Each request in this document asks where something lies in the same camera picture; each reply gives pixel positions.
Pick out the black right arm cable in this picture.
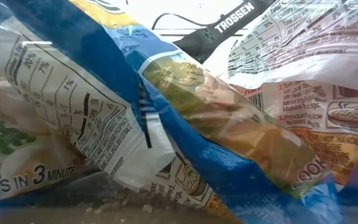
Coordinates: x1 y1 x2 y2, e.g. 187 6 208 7
150 12 220 30

